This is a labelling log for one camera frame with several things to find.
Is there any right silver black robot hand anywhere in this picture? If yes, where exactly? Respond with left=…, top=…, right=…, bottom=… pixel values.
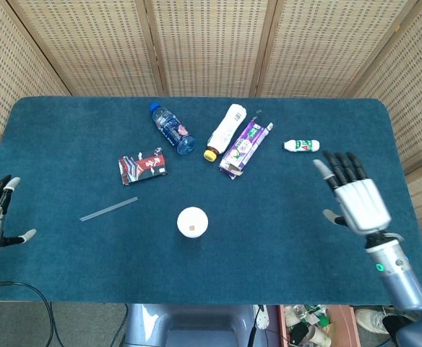
left=312, top=150, right=392, bottom=236

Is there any clear plastic straw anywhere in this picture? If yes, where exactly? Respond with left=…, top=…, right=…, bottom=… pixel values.
left=79, top=196, right=139, bottom=222

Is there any red paper cup white lid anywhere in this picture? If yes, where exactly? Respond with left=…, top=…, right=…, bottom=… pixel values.
left=176, top=205, right=210, bottom=240

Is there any small white green drink bottle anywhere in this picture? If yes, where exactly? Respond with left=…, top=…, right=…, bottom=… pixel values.
left=283, top=138, right=321, bottom=153

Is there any blue felt table cover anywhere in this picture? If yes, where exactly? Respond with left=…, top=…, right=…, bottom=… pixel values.
left=0, top=95, right=422, bottom=304

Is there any white sneaker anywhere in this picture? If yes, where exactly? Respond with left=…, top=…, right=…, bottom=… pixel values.
left=354, top=307, right=393, bottom=335

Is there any red bin with trash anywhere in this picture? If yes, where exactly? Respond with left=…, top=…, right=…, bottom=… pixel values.
left=277, top=304, right=360, bottom=347

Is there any purple toothpaste box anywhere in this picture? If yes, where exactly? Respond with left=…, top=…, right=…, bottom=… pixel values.
left=218, top=116, right=274, bottom=181

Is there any white bottle yellow cap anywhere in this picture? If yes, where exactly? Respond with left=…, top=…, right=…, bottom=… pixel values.
left=203, top=103, right=248, bottom=162

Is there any red black card box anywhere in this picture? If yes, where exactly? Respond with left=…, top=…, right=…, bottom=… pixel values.
left=118, top=147, right=169, bottom=187

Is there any blue plastic water bottle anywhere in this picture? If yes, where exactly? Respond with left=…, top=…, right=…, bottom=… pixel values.
left=150, top=102, right=197, bottom=156

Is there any blue grey robot torso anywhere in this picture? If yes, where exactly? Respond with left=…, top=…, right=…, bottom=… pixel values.
left=123, top=303, right=270, bottom=347

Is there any woven wooden folding screen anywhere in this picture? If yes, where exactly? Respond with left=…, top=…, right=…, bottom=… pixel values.
left=0, top=0, right=422, bottom=250

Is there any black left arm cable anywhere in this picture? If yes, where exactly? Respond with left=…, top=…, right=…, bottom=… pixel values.
left=0, top=278, right=57, bottom=347

